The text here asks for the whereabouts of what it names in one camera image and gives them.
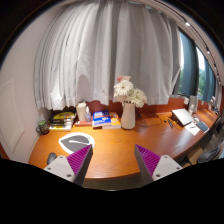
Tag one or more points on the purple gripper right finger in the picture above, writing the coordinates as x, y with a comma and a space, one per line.
152, 166

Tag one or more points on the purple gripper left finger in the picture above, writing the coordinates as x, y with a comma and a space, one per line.
73, 167

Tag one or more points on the grey computer mouse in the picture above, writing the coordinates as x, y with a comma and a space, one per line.
52, 156

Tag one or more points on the stack of books left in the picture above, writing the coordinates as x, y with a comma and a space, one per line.
62, 121

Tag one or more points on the black remote control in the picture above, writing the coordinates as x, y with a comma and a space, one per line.
170, 123

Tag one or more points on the blue white book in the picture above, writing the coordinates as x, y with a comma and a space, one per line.
101, 118

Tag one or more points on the white ceramic vase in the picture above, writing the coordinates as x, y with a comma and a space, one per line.
128, 116

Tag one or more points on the clear plastic bottle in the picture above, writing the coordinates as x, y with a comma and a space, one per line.
88, 114

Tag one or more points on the orange book under blue book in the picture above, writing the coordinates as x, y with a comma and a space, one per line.
115, 121

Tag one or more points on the white tissue container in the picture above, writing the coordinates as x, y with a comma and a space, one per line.
81, 111

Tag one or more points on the silver laptop on stand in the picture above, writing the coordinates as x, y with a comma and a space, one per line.
183, 116

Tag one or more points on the dark tablet on desk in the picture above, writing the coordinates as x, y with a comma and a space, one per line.
202, 126

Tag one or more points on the black office chair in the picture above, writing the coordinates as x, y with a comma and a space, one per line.
210, 155

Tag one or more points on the white pink flower bouquet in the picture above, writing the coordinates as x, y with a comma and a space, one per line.
125, 92

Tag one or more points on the dark blue-grey curtain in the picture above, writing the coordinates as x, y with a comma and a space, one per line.
187, 81

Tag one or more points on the white curtain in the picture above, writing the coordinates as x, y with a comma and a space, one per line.
90, 44

